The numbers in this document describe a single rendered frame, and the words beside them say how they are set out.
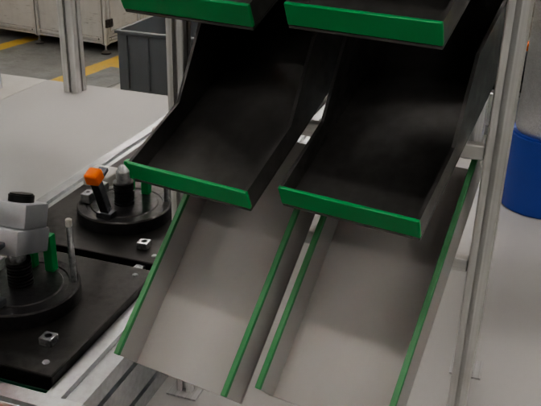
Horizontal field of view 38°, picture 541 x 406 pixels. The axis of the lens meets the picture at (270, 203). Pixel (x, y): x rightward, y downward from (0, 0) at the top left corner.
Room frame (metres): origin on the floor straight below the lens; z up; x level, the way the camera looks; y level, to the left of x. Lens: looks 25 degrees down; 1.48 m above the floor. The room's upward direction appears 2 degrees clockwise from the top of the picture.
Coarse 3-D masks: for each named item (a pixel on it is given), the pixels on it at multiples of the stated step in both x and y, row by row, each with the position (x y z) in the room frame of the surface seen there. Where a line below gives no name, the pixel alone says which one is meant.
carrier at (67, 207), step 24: (120, 168) 1.05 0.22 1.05; (72, 192) 1.13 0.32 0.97; (120, 192) 1.04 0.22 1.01; (144, 192) 1.08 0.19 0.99; (168, 192) 1.06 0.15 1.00; (48, 216) 1.04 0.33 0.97; (72, 216) 1.04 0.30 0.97; (96, 216) 1.00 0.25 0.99; (120, 216) 1.01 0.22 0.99; (144, 216) 1.01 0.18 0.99; (168, 216) 1.04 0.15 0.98; (96, 240) 0.97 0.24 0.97; (120, 240) 0.97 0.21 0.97; (144, 264) 0.91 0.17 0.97
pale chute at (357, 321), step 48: (336, 240) 0.72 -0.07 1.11; (384, 240) 0.70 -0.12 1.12; (432, 240) 0.69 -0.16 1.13; (336, 288) 0.68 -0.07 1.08; (384, 288) 0.66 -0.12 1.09; (432, 288) 0.61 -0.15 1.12; (288, 336) 0.64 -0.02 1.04; (336, 336) 0.64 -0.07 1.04; (384, 336) 0.63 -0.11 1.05; (288, 384) 0.62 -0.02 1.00; (336, 384) 0.61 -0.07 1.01; (384, 384) 0.59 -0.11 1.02
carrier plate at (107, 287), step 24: (96, 264) 0.90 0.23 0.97; (120, 264) 0.90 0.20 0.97; (96, 288) 0.84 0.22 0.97; (120, 288) 0.84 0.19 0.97; (72, 312) 0.78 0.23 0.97; (96, 312) 0.79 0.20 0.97; (120, 312) 0.80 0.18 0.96; (0, 336) 0.73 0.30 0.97; (24, 336) 0.73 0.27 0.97; (72, 336) 0.73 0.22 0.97; (96, 336) 0.74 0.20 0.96; (0, 360) 0.69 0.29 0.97; (24, 360) 0.69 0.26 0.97; (48, 360) 0.69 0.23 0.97; (72, 360) 0.70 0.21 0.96; (48, 384) 0.66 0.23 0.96
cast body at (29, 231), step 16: (16, 192) 0.84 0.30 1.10; (0, 208) 0.81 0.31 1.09; (16, 208) 0.81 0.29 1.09; (32, 208) 0.82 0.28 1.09; (0, 224) 0.81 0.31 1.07; (16, 224) 0.80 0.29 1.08; (32, 224) 0.81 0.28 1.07; (0, 240) 0.79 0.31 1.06; (16, 240) 0.78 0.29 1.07; (32, 240) 0.81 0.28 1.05; (16, 256) 0.78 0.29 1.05
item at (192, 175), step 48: (192, 48) 0.77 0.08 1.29; (240, 48) 0.85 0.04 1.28; (288, 48) 0.83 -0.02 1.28; (336, 48) 0.76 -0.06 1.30; (192, 96) 0.77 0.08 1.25; (240, 96) 0.77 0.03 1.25; (288, 96) 0.76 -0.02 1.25; (144, 144) 0.69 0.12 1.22; (192, 144) 0.71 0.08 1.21; (240, 144) 0.70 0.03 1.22; (288, 144) 0.68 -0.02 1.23; (192, 192) 0.65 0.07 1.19; (240, 192) 0.62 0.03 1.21
